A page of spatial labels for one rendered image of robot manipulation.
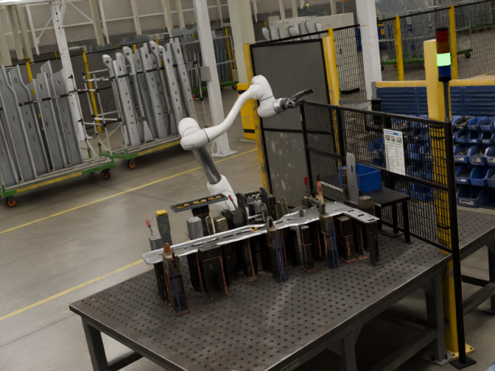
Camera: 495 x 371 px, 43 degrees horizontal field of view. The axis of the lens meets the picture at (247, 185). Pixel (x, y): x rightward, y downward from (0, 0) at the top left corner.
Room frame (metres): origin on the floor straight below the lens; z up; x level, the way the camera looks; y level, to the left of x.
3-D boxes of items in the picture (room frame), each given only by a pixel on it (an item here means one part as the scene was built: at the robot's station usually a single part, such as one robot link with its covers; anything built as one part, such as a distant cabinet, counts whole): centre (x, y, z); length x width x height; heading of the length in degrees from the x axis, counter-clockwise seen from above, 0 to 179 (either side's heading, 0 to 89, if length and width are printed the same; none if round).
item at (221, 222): (3.84, 0.21, 0.89); 0.13 x 0.11 x 0.38; 20
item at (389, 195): (4.23, -0.78, 1.02); 0.90 x 0.22 x 0.03; 20
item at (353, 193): (3.98, -0.69, 1.17); 0.12 x 0.01 x 0.34; 20
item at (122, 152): (11.73, 1.61, 0.88); 1.91 x 1.01 x 1.76; 131
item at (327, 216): (3.68, -0.45, 0.87); 0.12 x 0.09 x 0.35; 20
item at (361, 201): (3.87, -0.74, 0.88); 0.08 x 0.08 x 0.36; 20
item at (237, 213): (3.92, 0.10, 0.89); 0.13 x 0.11 x 0.38; 20
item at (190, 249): (3.73, 0.02, 1.00); 1.38 x 0.22 x 0.02; 110
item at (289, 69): (6.56, -0.60, 1.00); 1.34 x 0.14 x 2.00; 39
